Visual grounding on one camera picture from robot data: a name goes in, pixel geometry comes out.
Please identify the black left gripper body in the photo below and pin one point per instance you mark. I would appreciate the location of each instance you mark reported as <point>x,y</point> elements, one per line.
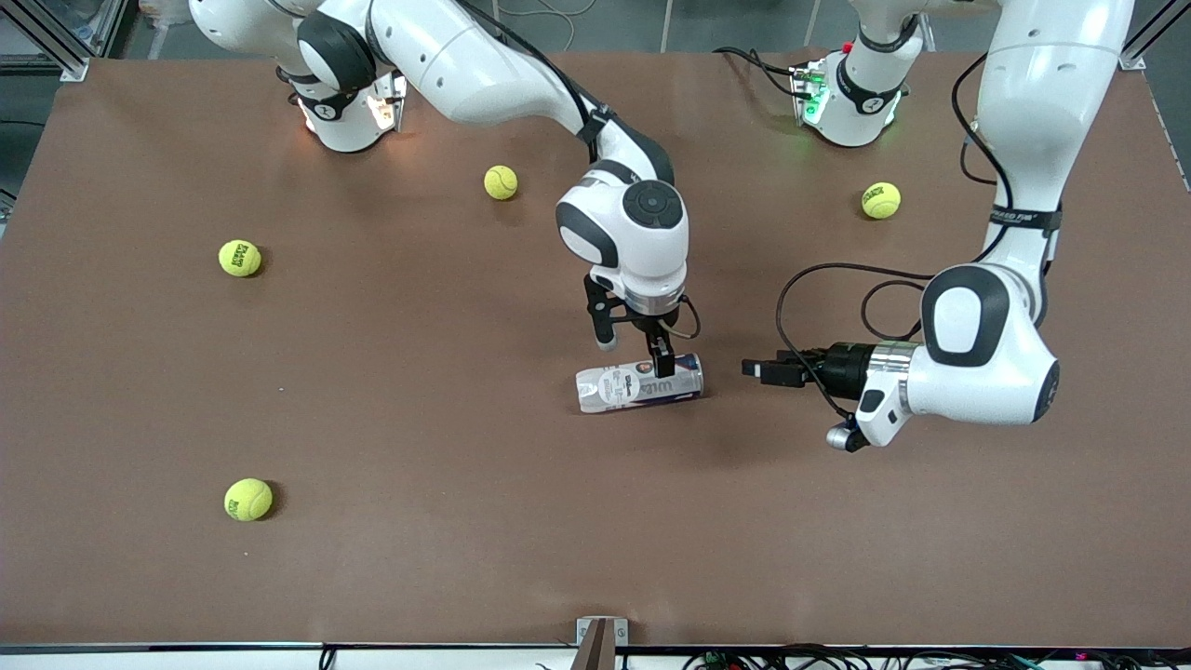
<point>845,365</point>

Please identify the clear plastic tennis ball can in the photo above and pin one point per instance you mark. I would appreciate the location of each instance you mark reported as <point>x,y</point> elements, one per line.
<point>614,386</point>

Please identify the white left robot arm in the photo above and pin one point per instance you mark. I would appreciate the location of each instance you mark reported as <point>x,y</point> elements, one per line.
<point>1051,93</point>

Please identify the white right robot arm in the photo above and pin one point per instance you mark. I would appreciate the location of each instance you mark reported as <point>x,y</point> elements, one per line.
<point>465,65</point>

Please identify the yellow tennis ball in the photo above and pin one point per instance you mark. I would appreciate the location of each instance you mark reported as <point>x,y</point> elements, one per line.
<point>880,200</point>
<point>248,500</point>
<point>240,258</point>
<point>501,182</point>

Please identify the metal stand leg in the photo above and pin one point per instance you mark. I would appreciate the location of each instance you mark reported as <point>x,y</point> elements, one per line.
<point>812,19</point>
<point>667,23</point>

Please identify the silver metal table bracket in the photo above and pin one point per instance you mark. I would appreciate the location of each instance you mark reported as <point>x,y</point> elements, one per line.
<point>622,633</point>

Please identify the brown camera mount pole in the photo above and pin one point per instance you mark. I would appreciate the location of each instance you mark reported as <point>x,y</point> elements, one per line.
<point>595,653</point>

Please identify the aluminium frame post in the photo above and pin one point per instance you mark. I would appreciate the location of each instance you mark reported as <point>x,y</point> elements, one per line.
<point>1139,61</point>
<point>56,46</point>

